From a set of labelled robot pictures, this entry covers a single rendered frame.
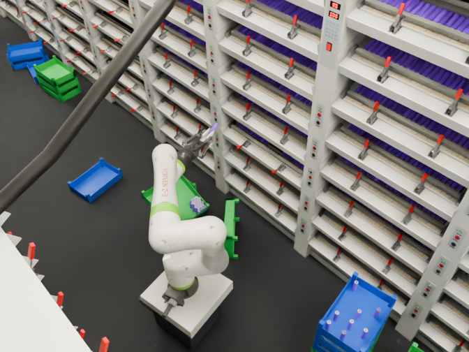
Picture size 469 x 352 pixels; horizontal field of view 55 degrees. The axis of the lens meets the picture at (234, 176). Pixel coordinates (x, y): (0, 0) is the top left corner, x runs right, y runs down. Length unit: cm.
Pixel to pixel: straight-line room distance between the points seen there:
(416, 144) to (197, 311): 119
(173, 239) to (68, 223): 153
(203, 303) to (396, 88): 126
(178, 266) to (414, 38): 128
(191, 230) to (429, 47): 100
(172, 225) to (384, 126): 90
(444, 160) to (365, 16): 58
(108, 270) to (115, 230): 29
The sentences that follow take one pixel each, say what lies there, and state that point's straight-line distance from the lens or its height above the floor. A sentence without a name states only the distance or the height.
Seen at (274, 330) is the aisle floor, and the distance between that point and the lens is 251.
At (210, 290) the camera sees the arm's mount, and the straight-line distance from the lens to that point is 222.
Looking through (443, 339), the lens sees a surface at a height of 16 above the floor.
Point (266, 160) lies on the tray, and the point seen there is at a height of 54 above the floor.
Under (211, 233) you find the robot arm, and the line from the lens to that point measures 164.
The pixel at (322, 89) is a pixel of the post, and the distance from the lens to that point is 192.
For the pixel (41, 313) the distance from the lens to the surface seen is 67.
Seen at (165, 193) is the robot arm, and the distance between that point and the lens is 178.
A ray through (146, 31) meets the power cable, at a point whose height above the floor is 193.
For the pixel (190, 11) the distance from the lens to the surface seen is 254.
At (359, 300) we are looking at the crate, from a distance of 209.
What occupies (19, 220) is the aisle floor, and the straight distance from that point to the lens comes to 323.
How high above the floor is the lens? 227
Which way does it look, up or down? 46 degrees down
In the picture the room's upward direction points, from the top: 2 degrees counter-clockwise
